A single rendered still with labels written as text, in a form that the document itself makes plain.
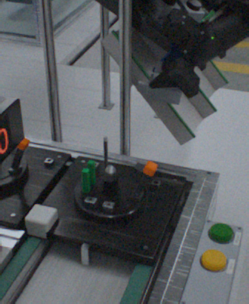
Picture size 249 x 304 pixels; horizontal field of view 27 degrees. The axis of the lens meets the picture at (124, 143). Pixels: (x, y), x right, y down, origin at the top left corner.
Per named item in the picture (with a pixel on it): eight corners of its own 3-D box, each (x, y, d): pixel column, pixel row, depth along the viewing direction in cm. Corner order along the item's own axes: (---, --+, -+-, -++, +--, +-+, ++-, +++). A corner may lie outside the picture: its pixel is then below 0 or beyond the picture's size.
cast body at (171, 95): (181, 92, 101) (188, 61, 96) (178, 105, 98) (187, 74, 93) (138, 83, 101) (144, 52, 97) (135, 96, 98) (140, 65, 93)
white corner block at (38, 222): (59, 224, 97) (58, 207, 95) (48, 241, 94) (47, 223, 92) (36, 219, 99) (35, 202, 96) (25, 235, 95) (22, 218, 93)
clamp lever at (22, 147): (21, 166, 105) (30, 139, 100) (16, 172, 103) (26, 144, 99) (6, 158, 105) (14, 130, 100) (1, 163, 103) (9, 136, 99)
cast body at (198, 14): (195, 40, 109) (211, 12, 104) (178, 40, 107) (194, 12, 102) (176, 15, 113) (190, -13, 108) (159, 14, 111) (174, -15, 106)
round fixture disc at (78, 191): (155, 186, 104) (156, 178, 103) (134, 232, 93) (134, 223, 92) (90, 172, 108) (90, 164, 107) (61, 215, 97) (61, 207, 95)
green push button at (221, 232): (233, 233, 95) (235, 225, 94) (230, 248, 92) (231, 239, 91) (211, 228, 96) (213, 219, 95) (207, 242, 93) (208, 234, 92)
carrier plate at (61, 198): (186, 184, 107) (187, 176, 106) (153, 267, 88) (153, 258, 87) (78, 162, 114) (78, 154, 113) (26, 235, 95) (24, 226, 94)
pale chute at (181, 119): (203, 119, 122) (217, 110, 119) (180, 146, 113) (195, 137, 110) (129, 22, 120) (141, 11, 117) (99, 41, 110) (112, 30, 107)
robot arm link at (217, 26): (275, 32, 88) (246, -15, 87) (268, 38, 83) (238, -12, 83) (239, 54, 92) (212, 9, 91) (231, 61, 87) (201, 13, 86)
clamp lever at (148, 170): (143, 193, 98) (158, 164, 93) (140, 199, 96) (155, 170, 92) (126, 183, 98) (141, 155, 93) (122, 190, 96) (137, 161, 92)
